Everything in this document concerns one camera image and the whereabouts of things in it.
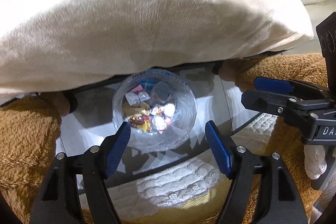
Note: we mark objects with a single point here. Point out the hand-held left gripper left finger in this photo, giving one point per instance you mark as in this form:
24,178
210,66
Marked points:
118,150

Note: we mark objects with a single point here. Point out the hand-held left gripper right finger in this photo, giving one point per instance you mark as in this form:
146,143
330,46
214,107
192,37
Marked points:
219,150

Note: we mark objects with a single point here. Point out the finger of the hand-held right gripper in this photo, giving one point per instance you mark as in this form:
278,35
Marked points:
273,85
267,103

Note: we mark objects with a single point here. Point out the bin with clear liner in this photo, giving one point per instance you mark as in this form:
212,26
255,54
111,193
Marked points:
183,113

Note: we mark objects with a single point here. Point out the white paper packet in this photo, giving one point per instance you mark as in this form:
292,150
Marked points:
132,98

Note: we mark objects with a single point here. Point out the white quilted pad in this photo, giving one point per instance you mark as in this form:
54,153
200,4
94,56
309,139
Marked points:
262,123
178,182

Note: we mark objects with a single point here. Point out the beige plush bed blanket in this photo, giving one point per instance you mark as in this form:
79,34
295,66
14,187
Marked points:
131,16

